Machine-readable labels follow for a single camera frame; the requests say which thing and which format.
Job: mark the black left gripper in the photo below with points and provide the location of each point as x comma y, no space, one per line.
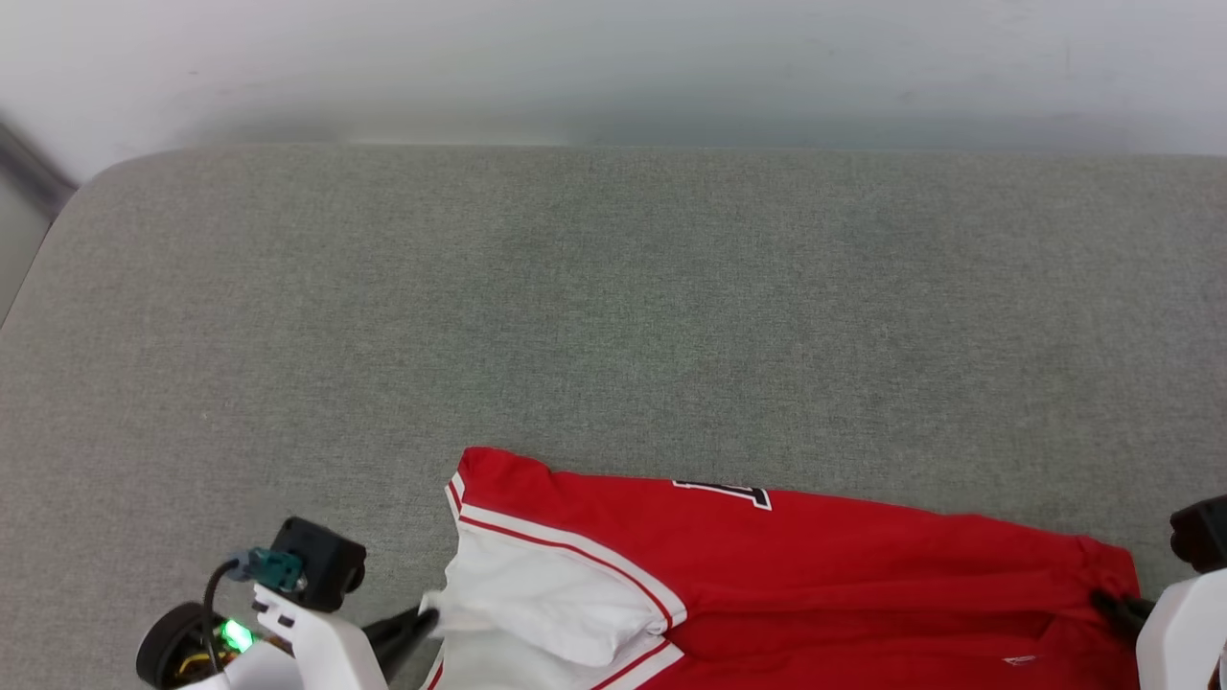
165,650

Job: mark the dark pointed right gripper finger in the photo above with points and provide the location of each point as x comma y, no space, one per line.
1123,611

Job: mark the red and white jersey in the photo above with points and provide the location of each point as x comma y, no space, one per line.
844,585

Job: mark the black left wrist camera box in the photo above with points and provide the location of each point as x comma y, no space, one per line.
321,561

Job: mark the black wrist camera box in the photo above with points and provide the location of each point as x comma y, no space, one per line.
321,561
1203,532

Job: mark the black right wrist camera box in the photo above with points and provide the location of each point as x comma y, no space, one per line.
1203,532

